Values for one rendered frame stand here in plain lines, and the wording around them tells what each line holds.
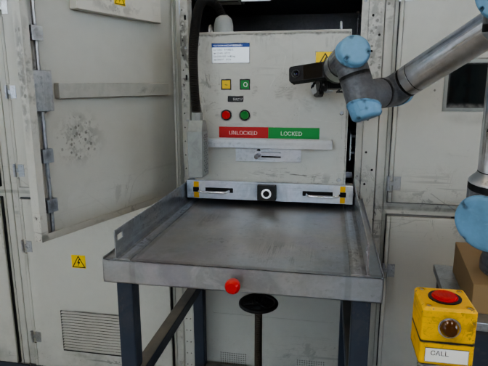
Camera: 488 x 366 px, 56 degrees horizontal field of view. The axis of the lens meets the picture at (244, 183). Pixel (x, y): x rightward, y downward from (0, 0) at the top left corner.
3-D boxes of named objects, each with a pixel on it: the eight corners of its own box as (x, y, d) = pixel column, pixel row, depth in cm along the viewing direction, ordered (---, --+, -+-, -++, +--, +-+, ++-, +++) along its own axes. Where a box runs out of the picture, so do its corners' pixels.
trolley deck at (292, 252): (382, 303, 96) (384, 276, 94) (104, 282, 107) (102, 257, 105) (362, 215, 161) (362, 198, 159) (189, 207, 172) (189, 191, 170)
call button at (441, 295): (460, 310, 72) (462, 301, 71) (433, 308, 72) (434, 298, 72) (454, 298, 76) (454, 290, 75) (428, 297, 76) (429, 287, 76)
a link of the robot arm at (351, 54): (346, 72, 104) (335, 35, 105) (332, 85, 115) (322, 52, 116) (377, 63, 105) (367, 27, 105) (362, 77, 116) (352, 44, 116)
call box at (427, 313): (473, 372, 71) (479, 311, 69) (418, 366, 73) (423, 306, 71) (458, 343, 79) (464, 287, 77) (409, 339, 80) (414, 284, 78)
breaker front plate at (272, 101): (343, 190, 145) (351, 30, 135) (194, 184, 153) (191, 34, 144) (343, 189, 146) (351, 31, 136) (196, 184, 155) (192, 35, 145)
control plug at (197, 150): (202, 178, 142) (202, 120, 138) (187, 178, 143) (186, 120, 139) (209, 173, 149) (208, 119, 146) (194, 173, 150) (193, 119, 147)
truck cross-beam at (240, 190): (352, 205, 145) (353, 186, 144) (186, 197, 155) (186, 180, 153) (351, 200, 150) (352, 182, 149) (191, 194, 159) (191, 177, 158)
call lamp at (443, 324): (462, 343, 69) (464, 322, 69) (438, 341, 70) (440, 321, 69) (460, 338, 71) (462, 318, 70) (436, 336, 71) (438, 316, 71)
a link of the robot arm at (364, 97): (399, 110, 111) (385, 67, 112) (370, 115, 105) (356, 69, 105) (372, 120, 118) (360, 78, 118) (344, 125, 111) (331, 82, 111)
